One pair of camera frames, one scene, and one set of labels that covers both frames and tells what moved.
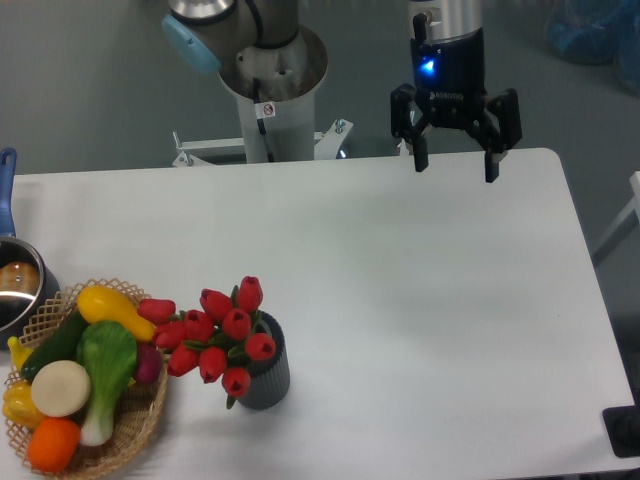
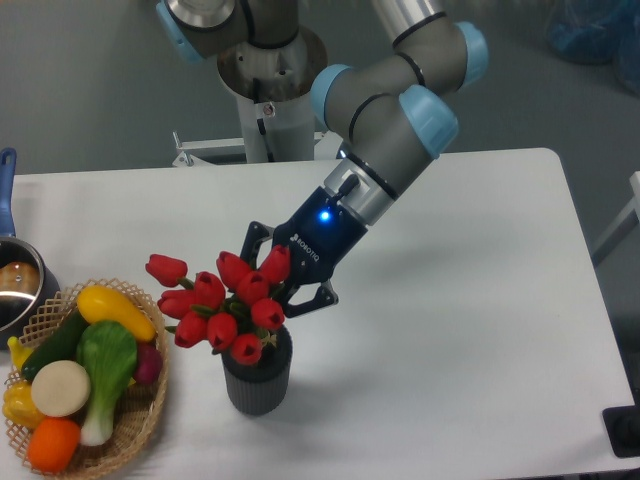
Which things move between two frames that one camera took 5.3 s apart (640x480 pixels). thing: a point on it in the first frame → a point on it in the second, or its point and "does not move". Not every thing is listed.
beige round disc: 61,388 does not move
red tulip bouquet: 215,337 → 234,308
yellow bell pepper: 19,406 does not move
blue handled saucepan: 28,285 does not move
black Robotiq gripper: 449,90 → 322,235
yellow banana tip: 18,351 does not move
